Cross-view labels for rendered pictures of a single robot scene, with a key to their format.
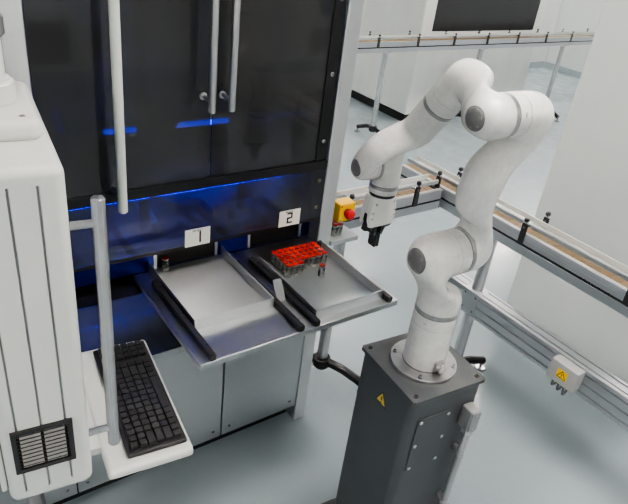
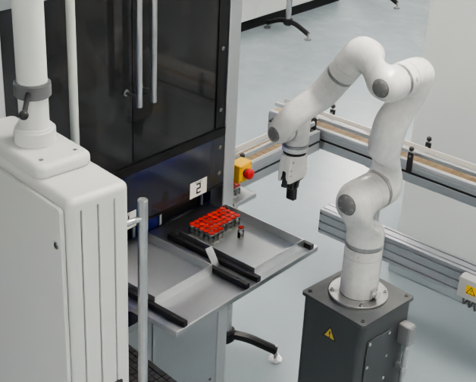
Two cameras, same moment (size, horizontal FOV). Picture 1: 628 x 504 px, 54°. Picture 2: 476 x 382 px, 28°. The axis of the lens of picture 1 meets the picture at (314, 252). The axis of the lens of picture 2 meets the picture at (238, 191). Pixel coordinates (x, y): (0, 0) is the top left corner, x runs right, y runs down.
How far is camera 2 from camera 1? 1.30 m
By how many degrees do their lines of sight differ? 11
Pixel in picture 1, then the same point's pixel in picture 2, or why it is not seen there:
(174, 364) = not seen: hidden behind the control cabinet
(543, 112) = (427, 73)
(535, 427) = (454, 355)
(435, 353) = (370, 282)
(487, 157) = (390, 113)
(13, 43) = not seen: outside the picture
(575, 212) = (450, 129)
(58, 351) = (117, 323)
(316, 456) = not seen: outside the picture
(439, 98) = (342, 70)
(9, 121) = (73, 155)
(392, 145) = (305, 111)
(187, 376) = not seen: hidden behind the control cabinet
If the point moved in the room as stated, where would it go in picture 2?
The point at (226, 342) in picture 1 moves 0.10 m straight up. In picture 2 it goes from (188, 310) to (188, 283)
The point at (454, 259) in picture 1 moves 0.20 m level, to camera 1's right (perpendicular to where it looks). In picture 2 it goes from (377, 198) to (440, 195)
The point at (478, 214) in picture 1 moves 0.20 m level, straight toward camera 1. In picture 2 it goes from (390, 158) to (394, 189)
